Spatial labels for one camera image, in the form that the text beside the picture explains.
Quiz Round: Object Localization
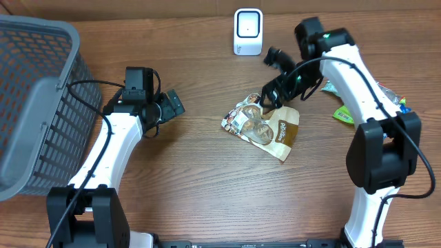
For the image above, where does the green snack packet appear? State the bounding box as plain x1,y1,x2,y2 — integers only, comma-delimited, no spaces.
333,82,407,124

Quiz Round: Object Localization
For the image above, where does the white barcode scanner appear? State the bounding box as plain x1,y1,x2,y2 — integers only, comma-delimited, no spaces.
233,8,263,56

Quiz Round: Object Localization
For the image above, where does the blue snack packet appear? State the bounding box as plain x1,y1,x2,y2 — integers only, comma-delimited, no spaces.
400,105,411,114

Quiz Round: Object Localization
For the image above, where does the black rail at table edge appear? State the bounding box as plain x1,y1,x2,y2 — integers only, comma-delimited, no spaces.
137,237,404,248

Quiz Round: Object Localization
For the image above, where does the beige brown Pantree snack bag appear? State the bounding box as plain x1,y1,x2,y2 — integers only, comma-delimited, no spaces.
221,93,300,161

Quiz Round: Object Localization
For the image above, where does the grey plastic mesh basket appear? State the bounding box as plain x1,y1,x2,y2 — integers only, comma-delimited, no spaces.
1,15,96,200

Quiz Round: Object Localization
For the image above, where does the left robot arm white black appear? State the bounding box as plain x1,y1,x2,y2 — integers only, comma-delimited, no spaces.
46,67,185,248

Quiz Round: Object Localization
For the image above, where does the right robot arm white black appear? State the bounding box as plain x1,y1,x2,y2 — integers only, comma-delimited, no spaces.
260,17,426,247

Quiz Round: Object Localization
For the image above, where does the light teal snack packet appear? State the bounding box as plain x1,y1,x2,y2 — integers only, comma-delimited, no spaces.
321,81,340,97

